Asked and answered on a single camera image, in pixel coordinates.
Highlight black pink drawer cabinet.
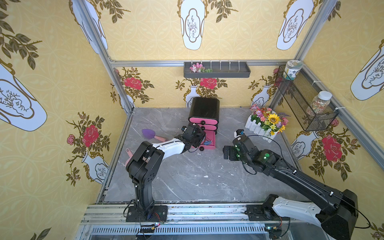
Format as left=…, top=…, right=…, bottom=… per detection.
left=189, top=97, right=220, bottom=151

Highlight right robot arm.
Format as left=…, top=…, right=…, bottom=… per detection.
left=223, top=129, right=359, bottom=240

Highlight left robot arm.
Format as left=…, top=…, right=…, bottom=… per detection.
left=126, top=123, right=206, bottom=223

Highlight flower box white fence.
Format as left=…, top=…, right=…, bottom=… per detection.
left=245, top=105, right=289, bottom=143

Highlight purple pink toy shovel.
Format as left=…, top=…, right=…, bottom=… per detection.
left=142, top=129, right=167, bottom=142

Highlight pink flowers in tray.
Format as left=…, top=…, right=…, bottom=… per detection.
left=190, top=63, right=213, bottom=73

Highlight jar with white lid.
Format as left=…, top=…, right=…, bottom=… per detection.
left=307, top=91, right=333, bottom=117

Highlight jar with green label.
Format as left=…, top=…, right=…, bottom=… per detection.
left=283, top=60, right=303, bottom=81

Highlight grey wall shelf tray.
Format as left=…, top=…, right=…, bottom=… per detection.
left=184, top=60, right=251, bottom=79

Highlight black wire basket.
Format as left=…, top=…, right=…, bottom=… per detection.
left=276, top=66, right=339, bottom=132

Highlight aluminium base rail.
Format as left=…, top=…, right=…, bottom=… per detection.
left=75, top=198, right=332, bottom=240

